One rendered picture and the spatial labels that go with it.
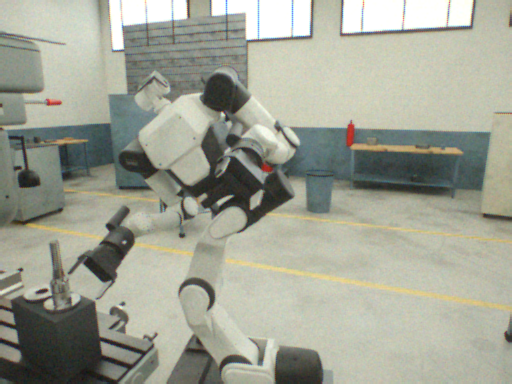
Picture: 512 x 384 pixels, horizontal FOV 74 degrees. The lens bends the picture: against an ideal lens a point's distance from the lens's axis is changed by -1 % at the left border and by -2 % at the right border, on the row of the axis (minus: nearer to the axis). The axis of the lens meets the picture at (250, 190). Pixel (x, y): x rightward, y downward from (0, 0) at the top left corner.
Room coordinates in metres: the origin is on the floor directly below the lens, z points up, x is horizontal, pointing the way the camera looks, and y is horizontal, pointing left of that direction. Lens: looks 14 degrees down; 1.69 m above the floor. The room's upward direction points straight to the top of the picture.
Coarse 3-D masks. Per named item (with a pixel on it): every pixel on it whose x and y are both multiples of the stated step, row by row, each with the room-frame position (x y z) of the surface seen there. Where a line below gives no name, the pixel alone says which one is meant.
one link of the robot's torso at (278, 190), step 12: (264, 180) 1.14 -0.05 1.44; (276, 180) 1.13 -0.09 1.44; (216, 192) 1.15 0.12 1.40; (228, 192) 1.14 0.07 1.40; (276, 192) 1.12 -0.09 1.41; (288, 192) 1.12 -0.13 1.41; (204, 204) 1.15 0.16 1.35; (216, 204) 1.23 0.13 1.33; (264, 204) 1.13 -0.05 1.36; (276, 204) 1.13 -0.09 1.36; (264, 216) 1.16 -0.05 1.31
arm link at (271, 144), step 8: (256, 128) 0.91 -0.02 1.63; (264, 128) 0.96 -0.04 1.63; (256, 136) 0.90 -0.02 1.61; (264, 136) 0.91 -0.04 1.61; (272, 136) 0.97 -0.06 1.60; (264, 144) 0.91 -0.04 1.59; (272, 144) 0.94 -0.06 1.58; (264, 152) 1.01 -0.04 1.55; (272, 152) 0.99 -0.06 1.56; (264, 160) 1.01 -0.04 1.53
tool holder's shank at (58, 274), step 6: (54, 240) 0.86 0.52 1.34; (54, 246) 0.84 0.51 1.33; (54, 252) 0.84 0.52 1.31; (54, 258) 0.84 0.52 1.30; (60, 258) 0.85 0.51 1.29; (54, 264) 0.84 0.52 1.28; (60, 264) 0.85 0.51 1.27; (54, 270) 0.84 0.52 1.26; (60, 270) 0.84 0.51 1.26; (54, 276) 0.84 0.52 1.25; (60, 276) 0.84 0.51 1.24
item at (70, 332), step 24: (48, 288) 0.92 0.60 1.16; (24, 312) 0.84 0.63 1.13; (48, 312) 0.81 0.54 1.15; (72, 312) 0.81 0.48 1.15; (96, 312) 0.87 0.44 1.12; (24, 336) 0.85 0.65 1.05; (48, 336) 0.79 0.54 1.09; (72, 336) 0.80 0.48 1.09; (96, 336) 0.86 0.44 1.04; (48, 360) 0.80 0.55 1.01; (72, 360) 0.79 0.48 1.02; (96, 360) 0.86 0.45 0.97
